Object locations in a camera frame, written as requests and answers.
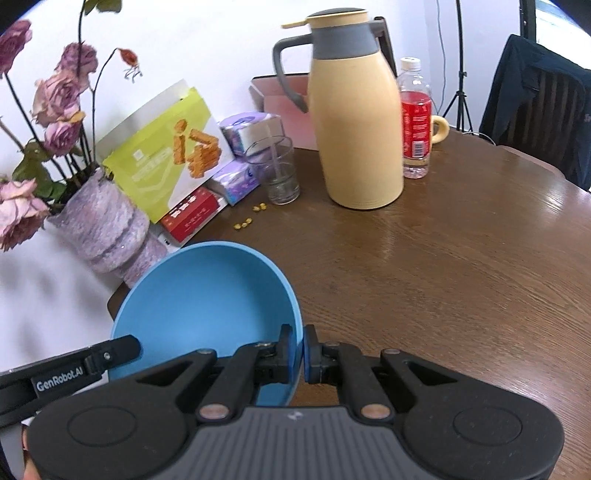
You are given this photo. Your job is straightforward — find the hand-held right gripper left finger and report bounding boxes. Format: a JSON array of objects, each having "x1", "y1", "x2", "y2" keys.
[{"x1": 136, "y1": 324, "x2": 296, "y2": 425}]

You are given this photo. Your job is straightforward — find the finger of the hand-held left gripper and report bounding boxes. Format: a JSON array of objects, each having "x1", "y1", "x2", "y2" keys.
[{"x1": 90, "y1": 335, "x2": 141, "y2": 372}]

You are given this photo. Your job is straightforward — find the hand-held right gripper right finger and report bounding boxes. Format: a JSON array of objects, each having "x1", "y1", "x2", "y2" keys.
[{"x1": 302, "y1": 325, "x2": 460, "y2": 422}]

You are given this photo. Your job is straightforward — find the medium blue bowl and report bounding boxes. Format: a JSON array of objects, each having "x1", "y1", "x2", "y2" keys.
[{"x1": 110, "y1": 241, "x2": 305, "y2": 408}]

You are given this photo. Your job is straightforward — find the person's left hand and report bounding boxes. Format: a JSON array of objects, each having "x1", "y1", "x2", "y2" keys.
[{"x1": 20, "y1": 422, "x2": 43, "y2": 480}]

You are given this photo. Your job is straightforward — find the scattered yellow kernels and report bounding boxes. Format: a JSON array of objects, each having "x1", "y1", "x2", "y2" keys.
[{"x1": 232, "y1": 202, "x2": 269, "y2": 230}]

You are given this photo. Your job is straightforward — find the red box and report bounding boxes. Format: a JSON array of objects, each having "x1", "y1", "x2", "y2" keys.
[{"x1": 159, "y1": 186, "x2": 227, "y2": 245}]

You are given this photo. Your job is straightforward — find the clear drinking glass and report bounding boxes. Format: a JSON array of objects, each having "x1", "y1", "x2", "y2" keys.
[{"x1": 244, "y1": 136, "x2": 301, "y2": 205}]

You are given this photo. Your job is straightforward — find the green snack box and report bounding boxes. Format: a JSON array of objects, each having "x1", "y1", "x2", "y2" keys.
[{"x1": 95, "y1": 78, "x2": 236, "y2": 224}]

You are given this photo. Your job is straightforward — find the yellow thermos jug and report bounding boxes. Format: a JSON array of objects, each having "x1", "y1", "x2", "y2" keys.
[{"x1": 272, "y1": 8, "x2": 406, "y2": 210}]

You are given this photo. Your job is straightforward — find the pink box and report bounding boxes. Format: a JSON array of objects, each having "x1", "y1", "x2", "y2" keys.
[{"x1": 249, "y1": 71, "x2": 319, "y2": 151}]

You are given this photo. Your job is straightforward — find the red label plastic bottle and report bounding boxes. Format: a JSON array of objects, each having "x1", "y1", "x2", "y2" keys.
[{"x1": 397, "y1": 56, "x2": 435, "y2": 180}]

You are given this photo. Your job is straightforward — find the yellow bear mug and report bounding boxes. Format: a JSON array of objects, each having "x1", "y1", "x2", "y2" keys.
[{"x1": 430, "y1": 114, "x2": 451, "y2": 145}]

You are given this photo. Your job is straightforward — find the bunch of dried pink roses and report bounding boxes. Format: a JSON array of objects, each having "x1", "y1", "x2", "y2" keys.
[{"x1": 0, "y1": 0, "x2": 144, "y2": 252}]

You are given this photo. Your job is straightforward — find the black tripod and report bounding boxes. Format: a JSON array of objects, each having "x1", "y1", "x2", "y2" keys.
[{"x1": 441, "y1": 0, "x2": 476, "y2": 134}]

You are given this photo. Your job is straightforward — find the dark wooden slatted chair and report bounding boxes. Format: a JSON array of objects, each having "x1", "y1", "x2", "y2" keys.
[{"x1": 531, "y1": 69, "x2": 591, "y2": 185}]

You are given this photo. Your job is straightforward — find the thin cable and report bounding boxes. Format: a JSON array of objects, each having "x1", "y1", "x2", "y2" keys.
[{"x1": 434, "y1": 0, "x2": 448, "y2": 118}]

